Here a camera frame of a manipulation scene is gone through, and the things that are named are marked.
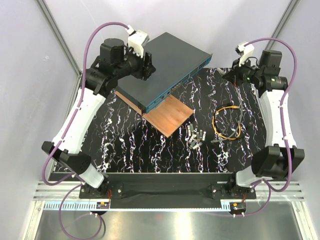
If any wooden base board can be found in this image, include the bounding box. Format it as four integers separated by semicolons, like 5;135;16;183
115;91;194;138

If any teal network switch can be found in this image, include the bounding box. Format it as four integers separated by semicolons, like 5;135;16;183
115;32;212;114

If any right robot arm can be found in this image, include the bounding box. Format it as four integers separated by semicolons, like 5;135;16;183
223;50;305;199

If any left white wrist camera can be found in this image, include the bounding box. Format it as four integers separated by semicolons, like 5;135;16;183
126;25;150;58

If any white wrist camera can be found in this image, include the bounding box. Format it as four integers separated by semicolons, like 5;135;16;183
235;42;255;67
126;25;150;58

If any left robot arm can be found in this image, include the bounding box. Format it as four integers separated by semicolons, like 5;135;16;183
41;33;156;198

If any yellow ethernet cable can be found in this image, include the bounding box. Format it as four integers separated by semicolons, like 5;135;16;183
211;105;242;140

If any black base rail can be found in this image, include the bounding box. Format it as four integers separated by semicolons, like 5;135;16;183
79;173;257;211

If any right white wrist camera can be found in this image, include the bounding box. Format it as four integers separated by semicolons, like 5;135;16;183
235;42;255;67

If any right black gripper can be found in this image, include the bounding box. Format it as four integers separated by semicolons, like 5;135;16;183
222;56;263;87

